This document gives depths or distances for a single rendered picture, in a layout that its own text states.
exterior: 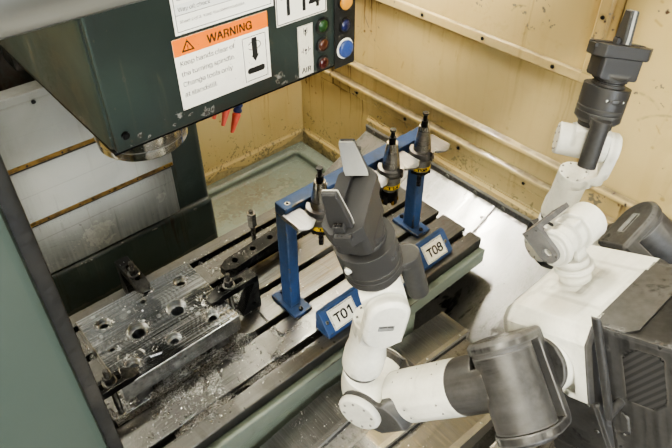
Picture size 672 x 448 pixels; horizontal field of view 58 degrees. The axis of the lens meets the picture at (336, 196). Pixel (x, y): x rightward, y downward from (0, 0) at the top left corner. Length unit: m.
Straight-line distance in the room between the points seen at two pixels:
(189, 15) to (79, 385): 0.59
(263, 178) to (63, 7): 2.28
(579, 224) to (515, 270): 0.85
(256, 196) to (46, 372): 2.09
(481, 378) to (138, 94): 0.62
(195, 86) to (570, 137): 0.74
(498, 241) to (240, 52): 1.20
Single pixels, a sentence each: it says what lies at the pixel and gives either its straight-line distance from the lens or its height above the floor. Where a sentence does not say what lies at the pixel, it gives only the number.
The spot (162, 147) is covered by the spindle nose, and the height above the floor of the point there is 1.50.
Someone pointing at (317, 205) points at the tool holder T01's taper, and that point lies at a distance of 1.31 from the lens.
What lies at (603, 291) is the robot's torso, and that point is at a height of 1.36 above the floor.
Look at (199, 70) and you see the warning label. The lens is 0.89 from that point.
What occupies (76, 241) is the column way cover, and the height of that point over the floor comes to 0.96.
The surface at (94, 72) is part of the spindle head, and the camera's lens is 0.82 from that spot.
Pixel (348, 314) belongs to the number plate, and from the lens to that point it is 1.50.
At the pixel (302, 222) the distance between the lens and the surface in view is 1.30.
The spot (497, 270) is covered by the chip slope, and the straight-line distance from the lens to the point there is 1.87.
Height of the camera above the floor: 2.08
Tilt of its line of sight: 39 degrees down
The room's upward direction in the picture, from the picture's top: straight up
